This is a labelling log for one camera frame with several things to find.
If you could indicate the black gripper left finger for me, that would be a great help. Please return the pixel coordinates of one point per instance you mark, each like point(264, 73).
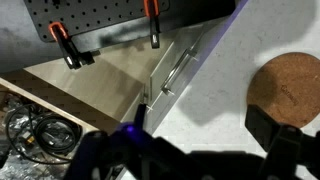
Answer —
point(145, 157)

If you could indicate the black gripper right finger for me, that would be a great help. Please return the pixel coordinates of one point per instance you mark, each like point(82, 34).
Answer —
point(286, 146)

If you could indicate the open wooden drawer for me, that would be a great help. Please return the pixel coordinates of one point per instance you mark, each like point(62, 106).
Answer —
point(44, 124)

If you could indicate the left orange black clamp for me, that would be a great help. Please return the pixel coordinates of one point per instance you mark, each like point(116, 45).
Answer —
point(73, 58)

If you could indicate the orange black clamp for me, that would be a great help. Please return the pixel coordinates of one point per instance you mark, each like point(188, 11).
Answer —
point(73, 58)
point(152, 12)

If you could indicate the white lower drawer front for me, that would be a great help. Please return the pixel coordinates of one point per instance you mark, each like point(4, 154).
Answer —
point(157, 103)

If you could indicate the black perforated mounting board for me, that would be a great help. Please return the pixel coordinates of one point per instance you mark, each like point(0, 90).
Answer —
point(84, 16)

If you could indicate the right orange black clamp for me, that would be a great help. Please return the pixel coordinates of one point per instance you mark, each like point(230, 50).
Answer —
point(152, 12)

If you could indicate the silver drawer bar handle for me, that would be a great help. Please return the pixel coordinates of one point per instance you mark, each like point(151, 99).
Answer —
point(179, 72)

